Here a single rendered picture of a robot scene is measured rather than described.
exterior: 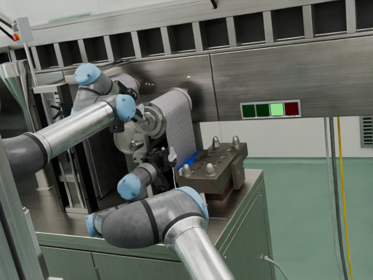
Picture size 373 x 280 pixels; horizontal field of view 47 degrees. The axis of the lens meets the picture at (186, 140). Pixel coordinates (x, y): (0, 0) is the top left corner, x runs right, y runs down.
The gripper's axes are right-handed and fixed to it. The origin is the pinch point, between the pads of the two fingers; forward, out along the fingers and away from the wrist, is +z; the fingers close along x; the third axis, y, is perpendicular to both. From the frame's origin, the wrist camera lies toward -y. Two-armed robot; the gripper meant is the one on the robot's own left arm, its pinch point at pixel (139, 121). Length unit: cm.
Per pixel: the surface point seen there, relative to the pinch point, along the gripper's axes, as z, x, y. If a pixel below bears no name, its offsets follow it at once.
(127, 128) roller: 4.9, 8.0, -0.3
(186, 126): 23.7, -8.1, 7.3
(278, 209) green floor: 211, -4, 12
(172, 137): 13.2, -8.1, -1.5
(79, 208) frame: 14.9, 31.3, -31.6
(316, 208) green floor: 215, -33, 16
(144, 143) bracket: 6.0, -0.3, -6.6
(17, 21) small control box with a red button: -25, 51, 36
